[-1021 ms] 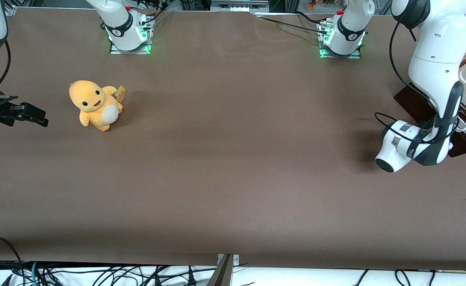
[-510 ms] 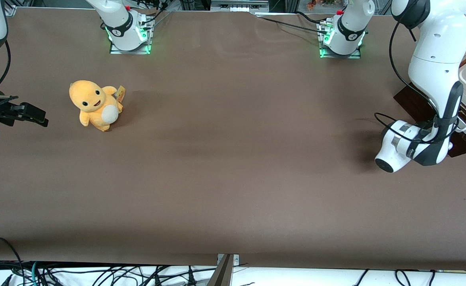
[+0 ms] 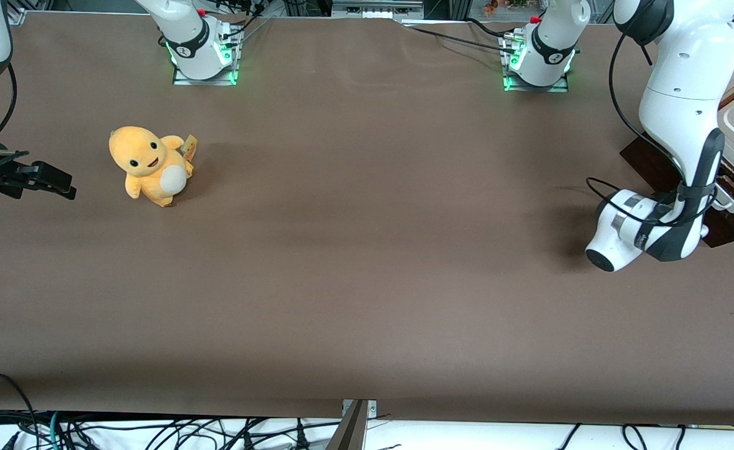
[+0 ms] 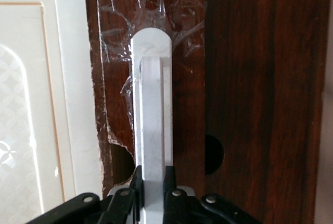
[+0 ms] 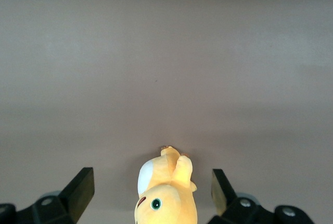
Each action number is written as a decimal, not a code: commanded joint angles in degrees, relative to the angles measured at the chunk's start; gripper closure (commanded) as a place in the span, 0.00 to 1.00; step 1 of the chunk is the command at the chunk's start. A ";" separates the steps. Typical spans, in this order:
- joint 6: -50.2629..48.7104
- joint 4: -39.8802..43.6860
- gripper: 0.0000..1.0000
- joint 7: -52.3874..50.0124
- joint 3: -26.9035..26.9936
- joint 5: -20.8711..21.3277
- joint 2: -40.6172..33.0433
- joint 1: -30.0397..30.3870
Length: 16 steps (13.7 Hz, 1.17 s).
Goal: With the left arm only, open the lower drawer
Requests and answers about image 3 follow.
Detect dark brown wooden base board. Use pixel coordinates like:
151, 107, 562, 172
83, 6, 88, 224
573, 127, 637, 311
620, 134, 734, 249

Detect yellow plush toy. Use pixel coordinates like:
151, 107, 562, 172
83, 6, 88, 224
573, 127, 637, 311
109, 126, 198, 208

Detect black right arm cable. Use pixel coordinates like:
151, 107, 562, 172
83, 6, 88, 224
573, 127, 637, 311
0, 62, 18, 141

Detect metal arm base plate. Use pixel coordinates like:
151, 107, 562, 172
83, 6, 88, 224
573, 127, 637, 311
503, 31, 570, 93
173, 28, 240, 86

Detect black looped cable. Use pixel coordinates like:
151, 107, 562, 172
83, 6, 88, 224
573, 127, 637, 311
0, 372, 40, 450

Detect black cable at arm base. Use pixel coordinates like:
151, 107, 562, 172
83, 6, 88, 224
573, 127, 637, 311
219, 2, 274, 43

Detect short black table cable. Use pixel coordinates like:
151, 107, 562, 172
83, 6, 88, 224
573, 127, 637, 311
465, 17, 513, 38

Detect long black table cable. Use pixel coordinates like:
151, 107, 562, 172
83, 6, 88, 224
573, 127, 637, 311
405, 24, 518, 55

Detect aluminium frame profile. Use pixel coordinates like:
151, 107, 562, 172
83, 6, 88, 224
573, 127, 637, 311
332, 0, 425, 20

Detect metal mount post with bracket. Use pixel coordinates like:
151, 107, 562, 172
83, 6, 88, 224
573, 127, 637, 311
326, 399, 378, 450

